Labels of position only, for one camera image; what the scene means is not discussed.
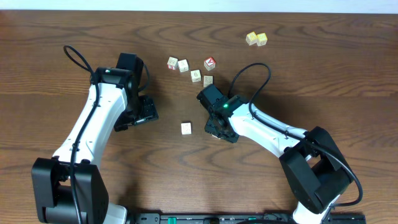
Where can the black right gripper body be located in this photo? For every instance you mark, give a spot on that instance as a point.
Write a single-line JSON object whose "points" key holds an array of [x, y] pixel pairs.
{"points": [[212, 126]]}

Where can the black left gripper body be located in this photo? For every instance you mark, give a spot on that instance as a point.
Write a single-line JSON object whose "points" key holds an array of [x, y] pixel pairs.
{"points": [[140, 109]]}

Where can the green Z cat block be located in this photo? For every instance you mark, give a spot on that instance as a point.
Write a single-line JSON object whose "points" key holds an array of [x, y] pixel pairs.
{"points": [[186, 128]]}

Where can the yellow K block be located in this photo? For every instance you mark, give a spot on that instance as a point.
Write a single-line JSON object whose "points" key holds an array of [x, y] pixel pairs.
{"points": [[251, 38]]}

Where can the yellow M airplane block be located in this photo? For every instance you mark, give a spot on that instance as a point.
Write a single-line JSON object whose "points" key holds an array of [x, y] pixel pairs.
{"points": [[261, 39]]}

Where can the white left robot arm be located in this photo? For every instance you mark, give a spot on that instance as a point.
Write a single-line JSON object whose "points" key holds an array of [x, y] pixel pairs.
{"points": [[68, 187]]}

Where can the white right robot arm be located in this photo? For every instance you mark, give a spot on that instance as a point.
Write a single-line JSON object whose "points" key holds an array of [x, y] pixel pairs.
{"points": [[315, 168]]}

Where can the cream block with brown print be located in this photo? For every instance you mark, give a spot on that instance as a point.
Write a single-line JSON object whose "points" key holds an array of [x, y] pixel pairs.
{"points": [[207, 80]]}

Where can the cream block animal print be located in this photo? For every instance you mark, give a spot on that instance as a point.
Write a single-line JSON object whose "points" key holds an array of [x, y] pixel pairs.
{"points": [[195, 76]]}

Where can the cream block red side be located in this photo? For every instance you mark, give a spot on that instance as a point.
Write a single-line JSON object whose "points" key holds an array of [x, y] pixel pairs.
{"points": [[172, 63]]}

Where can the red A block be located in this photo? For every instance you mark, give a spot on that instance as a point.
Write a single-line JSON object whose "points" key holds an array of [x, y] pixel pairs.
{"points": [[209, 63]]}

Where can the cream block letter print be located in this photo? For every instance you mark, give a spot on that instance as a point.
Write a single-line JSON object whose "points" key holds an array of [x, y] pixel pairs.
{"points": [[183, 65]]}

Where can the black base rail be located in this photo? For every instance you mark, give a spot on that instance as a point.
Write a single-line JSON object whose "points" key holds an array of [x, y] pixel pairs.
{"points": [[284, 218]]}

